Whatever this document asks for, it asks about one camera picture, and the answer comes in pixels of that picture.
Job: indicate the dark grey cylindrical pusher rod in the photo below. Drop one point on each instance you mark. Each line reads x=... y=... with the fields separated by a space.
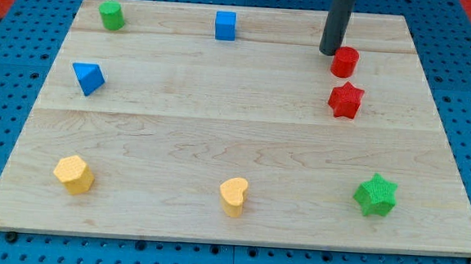
x=335 y=26

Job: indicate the red cylinder block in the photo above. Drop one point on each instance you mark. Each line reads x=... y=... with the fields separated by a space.
x=345 y=61

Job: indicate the red star block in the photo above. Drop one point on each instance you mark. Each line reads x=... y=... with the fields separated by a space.
x=346 y=100

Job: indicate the green star block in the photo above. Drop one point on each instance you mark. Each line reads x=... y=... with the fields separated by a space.
x=376 y=196

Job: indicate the blue cube block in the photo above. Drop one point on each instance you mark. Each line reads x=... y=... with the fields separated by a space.
x=225 y=25

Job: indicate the yellow heart block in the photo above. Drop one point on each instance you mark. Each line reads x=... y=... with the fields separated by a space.
x=233 y=195

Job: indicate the light wooden board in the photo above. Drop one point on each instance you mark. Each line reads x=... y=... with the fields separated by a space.
x=181 y=112

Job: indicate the green cylinder block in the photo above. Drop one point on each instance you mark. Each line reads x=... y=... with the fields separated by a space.
x=111 y=15

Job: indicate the blue triangle block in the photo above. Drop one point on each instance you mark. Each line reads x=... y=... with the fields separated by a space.
x=89 y=77

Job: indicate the yellow hexagon block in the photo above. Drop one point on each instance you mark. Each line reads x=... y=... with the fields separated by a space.
x=74 y=174

